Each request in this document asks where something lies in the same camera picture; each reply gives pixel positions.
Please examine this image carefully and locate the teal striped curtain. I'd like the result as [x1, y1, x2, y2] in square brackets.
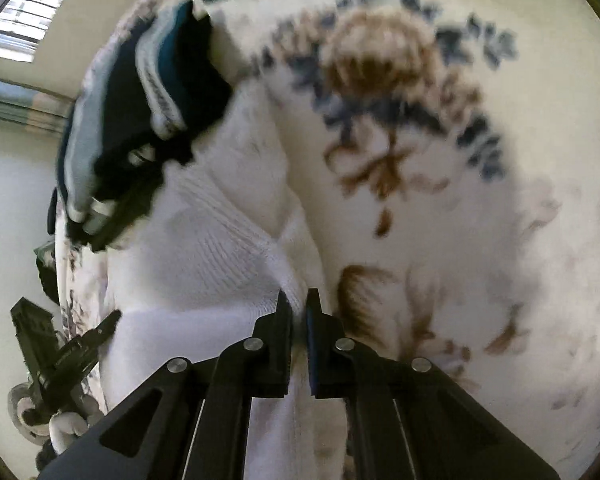
[0, 74, 78, 139]

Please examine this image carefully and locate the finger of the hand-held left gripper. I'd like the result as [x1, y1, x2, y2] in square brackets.
[52, 310, 124, 377]

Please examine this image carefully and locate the white knit sweater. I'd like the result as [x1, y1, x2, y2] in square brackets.
[100, 80, 352, 480]

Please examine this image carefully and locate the person's left hand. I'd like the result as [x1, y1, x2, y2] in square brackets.
[7, 384, 106, 456]

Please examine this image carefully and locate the folded dark striped sweater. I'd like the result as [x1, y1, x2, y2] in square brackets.
[55, 0, 216, 241]

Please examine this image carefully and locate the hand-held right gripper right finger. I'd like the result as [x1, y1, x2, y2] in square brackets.
[305, 287, 562, 480]

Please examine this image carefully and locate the bed with floral sheet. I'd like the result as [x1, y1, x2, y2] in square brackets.
[55, 0, 600, 480]

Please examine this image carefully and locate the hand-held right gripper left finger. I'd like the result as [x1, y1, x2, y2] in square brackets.
[40, 290, 294, 480]

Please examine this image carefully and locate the folded black garment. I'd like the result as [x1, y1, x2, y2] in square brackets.
[67, 10, 234, 254]

